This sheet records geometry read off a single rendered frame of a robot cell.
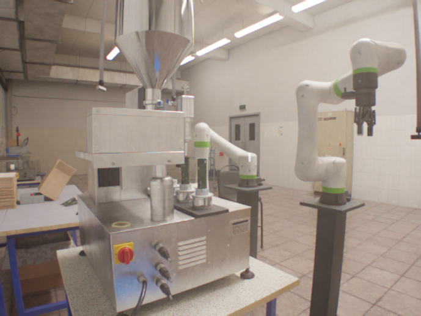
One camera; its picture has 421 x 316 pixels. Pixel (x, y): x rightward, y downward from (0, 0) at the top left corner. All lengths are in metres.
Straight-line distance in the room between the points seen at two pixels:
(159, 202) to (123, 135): 0.21
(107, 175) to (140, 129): 0.37
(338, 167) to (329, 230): 0.34
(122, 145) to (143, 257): 0.31
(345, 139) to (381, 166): 0.93
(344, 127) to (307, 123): 4.78
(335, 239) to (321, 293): 0.34
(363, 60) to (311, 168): 0.59
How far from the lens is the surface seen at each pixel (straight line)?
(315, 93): 1.44
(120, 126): 0.71
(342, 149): 6.19
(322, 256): 1.62
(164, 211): 0.78
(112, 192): 1.06
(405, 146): 6.12
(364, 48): 1.12
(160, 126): 0.75
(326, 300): 1.71
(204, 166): 0.86
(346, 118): 6.18
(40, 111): 11.11
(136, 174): 1.06
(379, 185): 6.32
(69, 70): 10.21
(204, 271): 0.89
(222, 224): 0.88
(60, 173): 2.52
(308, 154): 1.41
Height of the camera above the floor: 1.25
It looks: 3 degrees down
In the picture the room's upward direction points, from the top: straight up
